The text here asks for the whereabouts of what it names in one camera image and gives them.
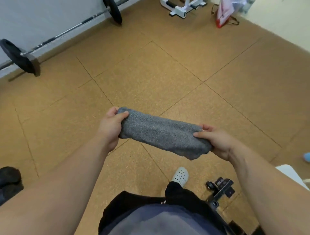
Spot grey-blue shirt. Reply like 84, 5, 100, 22
106, 203, 218, 235

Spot grey cleaning cloth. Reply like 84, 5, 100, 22
117, 107, 213, 161

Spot black trousers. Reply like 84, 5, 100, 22
98, 181, 228, 235

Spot white plastic container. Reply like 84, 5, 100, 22
275, 164, 310, 192

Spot person's right hand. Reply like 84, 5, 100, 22
193, 124, 239, 162

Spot black barbell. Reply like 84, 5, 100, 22
0, 0, 131, 77

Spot white metal equipment frame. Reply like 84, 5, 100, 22
160, 0, 208, 19

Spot person's right forearm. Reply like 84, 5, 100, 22
229, 143, 310, 235

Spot person's left hand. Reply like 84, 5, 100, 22
97, 106, 129, 153

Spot white perforated right shoe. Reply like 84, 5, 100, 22
171, 166, 189, 188

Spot red and white bag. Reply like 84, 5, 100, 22
212, 0, 247, 29

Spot black adjustable weight bench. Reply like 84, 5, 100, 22
205, 177, 245, 235

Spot person's left forearm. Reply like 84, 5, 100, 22
0, 135, 109, 235

